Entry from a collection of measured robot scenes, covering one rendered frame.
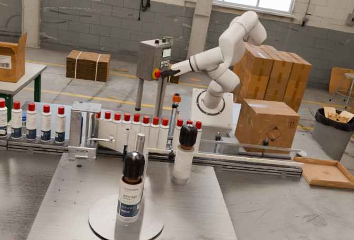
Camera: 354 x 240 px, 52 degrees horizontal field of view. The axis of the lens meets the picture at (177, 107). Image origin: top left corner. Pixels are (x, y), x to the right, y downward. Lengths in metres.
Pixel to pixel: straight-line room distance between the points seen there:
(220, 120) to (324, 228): 1.13
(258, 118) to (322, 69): 5.80
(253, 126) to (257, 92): 3.04
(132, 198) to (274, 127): 1.19
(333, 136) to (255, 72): 1.52
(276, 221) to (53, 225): 0.99
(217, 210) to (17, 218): 0.84
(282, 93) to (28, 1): 4.91
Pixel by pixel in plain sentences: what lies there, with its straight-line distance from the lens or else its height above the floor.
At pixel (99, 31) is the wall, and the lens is 7.41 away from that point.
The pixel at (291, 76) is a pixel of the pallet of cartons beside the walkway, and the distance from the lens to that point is 5.39.
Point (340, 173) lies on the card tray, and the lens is 2.51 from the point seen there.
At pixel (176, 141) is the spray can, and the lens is 2.05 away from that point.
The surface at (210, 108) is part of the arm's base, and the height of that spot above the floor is 0.93.
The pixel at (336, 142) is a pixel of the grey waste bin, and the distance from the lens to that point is 4.33.
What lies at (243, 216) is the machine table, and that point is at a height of 0.83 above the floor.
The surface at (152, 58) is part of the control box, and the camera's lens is 1.89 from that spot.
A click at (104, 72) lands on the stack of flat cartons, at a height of 0.16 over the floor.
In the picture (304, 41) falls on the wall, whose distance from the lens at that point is 7.75.
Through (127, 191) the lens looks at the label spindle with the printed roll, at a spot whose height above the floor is 1.04.
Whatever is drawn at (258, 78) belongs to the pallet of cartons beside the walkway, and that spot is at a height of 0.59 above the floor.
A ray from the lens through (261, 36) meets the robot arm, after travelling 2.16.
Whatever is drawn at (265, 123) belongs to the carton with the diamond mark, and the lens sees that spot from 2.32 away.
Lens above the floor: 1.85
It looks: 21 degrees down
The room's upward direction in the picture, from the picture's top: 9 degrees clockwise
